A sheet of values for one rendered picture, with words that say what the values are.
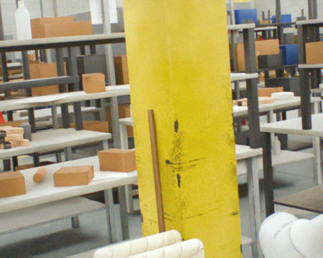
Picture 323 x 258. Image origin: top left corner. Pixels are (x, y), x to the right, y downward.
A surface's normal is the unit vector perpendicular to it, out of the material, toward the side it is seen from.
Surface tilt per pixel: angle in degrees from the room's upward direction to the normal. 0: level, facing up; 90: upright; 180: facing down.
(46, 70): 90
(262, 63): 90
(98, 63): 90
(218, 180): 90
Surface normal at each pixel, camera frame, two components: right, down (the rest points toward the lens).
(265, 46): -0.14, 0.15
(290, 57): 0.59, 0.07
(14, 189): 0.34, 0.11
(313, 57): -0.68, 0.15
